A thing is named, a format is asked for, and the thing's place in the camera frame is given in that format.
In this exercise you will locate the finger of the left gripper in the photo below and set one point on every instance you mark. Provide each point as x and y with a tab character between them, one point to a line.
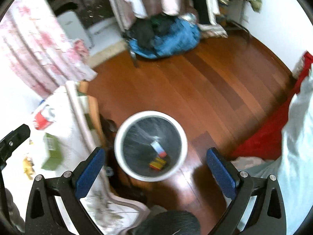
12	141

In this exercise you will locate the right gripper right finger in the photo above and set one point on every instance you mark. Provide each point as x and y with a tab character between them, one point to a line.
268	213

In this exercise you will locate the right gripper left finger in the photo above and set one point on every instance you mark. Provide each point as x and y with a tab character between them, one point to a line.
43	215

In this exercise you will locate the red cola can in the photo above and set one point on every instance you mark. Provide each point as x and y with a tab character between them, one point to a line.
44	118

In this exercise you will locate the white round trash bin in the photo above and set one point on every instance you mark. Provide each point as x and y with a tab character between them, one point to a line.
133	151

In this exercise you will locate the green carton box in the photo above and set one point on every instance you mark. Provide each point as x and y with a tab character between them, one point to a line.
53	156

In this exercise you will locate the light blue clothing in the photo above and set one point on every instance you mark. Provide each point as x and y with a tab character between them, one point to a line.
293	169

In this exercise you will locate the red rug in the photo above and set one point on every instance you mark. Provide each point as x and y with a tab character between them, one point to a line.
266	143

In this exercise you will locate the pink floral curtain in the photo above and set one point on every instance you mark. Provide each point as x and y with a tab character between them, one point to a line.
37	50

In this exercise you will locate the yellow red box in bin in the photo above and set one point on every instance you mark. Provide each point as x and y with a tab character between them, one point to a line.
158	163

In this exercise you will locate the white air purifier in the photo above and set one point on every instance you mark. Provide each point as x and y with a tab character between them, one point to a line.
74	28

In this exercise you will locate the blue and black clothes pile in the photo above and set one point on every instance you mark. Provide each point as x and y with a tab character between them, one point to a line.
163	36

